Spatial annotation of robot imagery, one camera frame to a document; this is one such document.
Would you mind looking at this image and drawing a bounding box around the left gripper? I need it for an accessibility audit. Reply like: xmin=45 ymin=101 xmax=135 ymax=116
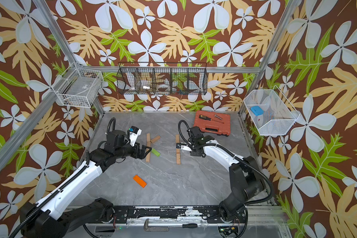
xmin=115 ymin=140 xmax=152 ymax=160

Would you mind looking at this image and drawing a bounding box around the green block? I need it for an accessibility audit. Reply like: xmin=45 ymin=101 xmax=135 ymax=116
xmin=151 ymin=148 xmax=161 ymax=157

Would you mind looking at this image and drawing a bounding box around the wooden block diagonal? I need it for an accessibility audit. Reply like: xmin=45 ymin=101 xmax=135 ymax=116
xmin=150 ymin=135 xmax=161 ymax=143

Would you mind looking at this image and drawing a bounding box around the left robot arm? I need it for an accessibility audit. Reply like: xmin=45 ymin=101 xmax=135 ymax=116
xmin=10 ymin=118 xmax=152 ymax=238

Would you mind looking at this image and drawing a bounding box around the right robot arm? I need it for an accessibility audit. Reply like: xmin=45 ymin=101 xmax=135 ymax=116
xmin=176 ymin=120 xmax=275 ymax=222

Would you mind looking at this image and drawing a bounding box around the red tool case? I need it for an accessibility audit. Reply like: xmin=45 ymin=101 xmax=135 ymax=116
xmin=193 ymin=111 xmax=231 ymax=136

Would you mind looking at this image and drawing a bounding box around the screwdriver in case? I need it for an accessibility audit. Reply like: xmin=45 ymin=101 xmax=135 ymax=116
xmin=198 ymin=115 xmax=224 ymax=124

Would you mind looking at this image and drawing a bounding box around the blue object in basket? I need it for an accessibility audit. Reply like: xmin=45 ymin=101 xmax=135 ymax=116
xmin=250 ymin=106 xmax=264 ymax=116

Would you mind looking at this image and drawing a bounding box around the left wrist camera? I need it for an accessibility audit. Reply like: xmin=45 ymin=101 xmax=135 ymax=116
xmin=128 ymin=126 xmax=142 ymax=146

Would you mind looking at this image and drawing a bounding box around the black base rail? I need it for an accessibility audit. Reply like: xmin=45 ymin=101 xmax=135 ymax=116
xmin=113 ymin=205 xmax=223 ymax=224

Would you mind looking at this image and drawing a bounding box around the black wire basket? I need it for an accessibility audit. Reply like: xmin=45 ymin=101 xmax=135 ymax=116
xmin=115 ymin=62 xmax=208 ymax=95

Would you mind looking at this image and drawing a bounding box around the white wire basket right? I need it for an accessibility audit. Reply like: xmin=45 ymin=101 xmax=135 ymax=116
xmin=244 ymin=87 xmax=300 ymax=136

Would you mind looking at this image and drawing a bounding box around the white wire basket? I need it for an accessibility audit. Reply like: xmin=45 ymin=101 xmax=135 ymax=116
xmin=244 ymin=87 xmax=300 ymax=136
xmin=52 ymin=63 xmax=104 ymax=108

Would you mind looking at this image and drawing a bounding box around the white wire basket left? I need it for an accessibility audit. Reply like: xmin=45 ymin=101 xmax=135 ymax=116
xmin=52 ymin=63 xmax=104 ymax=108

